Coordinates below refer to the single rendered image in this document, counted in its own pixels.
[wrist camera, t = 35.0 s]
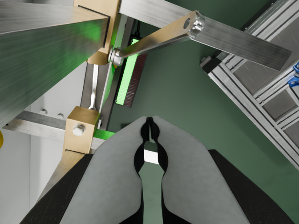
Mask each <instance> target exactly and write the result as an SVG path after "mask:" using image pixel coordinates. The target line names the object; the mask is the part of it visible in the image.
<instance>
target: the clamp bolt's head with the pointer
mask: <svg viewBox="0 0 299 224"><path fill-rule="evenodd" d="M115 51H116V48H115V47H114V46H112V47H111V50H110V54H109V59H108V62H109V63H110V62H112V63H113V58H114V54H115ZM122 63H123V60H121V65H122Z"/></svg>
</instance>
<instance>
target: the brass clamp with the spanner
mask: <svg viewBox="0 0 299 224"><path fill-rule="evenodd" d="M120 3H121V0H74V3H73V6H74V7H82V8H85V9H88V10H90V11H93V12H96V13H99V14H101V15H104V16H107V17H109V21H108V26H107V31H106V36H105V41H104V46H103V47H102V48H101V49H99V50H98V51H97V52H96V53H94V54H93V55H92V56H91V57H89V58H88V59H87V60H86V61H85V62H87V61H88V63H89V64H95V65H106V64H108V59H109V54H110V50H111V47H112V46H114V45H115V40H116V36H117V31H118V27H119V23H120V18H121V14H120V13H118V11H119V7H120Z"/></svg>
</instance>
